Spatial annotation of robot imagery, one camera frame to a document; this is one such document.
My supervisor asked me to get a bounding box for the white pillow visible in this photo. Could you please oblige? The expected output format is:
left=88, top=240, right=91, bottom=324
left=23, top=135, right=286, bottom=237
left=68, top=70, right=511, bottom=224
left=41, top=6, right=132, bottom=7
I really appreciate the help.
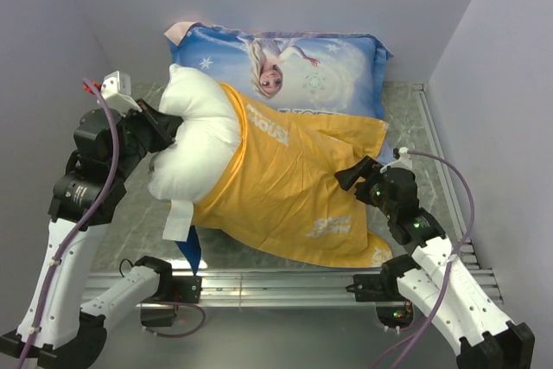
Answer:
left=146, top=63, right=243, bottom=241

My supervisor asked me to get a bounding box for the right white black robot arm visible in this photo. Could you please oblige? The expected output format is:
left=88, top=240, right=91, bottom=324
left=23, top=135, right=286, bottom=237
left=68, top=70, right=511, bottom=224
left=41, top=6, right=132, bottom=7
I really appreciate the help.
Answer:
left=335, top=147, right=535, bottom=368

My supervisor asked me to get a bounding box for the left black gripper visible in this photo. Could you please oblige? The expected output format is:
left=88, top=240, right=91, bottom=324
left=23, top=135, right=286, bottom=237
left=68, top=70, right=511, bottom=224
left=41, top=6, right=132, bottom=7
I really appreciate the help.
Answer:
left=112, top=97, right=182, bottom=180

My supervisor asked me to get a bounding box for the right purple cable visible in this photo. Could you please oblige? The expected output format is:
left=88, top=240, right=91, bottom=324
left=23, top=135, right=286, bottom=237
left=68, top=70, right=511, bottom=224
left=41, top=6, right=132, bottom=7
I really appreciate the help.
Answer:
left=371, top=149, right=476, bottom=369

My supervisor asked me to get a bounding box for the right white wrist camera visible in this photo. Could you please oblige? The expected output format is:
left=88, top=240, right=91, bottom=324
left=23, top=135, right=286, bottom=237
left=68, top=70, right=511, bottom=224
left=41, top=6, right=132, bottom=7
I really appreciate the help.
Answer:
left=383, top=147, right=413, bottom=170

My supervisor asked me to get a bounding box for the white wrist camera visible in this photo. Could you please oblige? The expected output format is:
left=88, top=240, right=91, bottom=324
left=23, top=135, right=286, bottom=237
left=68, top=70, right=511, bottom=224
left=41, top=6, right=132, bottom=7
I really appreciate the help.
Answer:
left=83, top=71, right=142, bottom=115
left=383, top=147, right=413, bottom=170

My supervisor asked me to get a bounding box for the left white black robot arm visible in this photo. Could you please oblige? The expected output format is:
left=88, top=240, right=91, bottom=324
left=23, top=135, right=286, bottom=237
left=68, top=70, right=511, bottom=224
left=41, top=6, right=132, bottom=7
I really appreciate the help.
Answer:
left=1, top=100, right=182, bottom=368

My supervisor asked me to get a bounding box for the Elsa light blue pillow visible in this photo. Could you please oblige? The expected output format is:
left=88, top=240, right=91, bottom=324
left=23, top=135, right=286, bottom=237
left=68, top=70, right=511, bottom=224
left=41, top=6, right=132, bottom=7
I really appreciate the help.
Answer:
left=163, top=21, right=395, bottom=162

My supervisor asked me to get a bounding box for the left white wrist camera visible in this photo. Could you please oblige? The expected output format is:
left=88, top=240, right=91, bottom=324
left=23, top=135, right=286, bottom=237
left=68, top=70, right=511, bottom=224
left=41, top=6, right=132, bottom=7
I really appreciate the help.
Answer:
left=83, top=71, right=142, bottom=115

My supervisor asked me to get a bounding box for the Mickey blue yellow pillowcase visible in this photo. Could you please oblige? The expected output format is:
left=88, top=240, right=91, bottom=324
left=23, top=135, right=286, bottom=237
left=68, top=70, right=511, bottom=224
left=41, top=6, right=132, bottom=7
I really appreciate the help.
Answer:
left=192, top=84, right=392, bottom=268

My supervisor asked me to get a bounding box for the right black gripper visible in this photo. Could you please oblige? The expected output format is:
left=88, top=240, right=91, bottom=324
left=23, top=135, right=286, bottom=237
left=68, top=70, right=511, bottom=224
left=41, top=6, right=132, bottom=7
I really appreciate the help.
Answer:
left=334, top=155, right=397, bottom=219

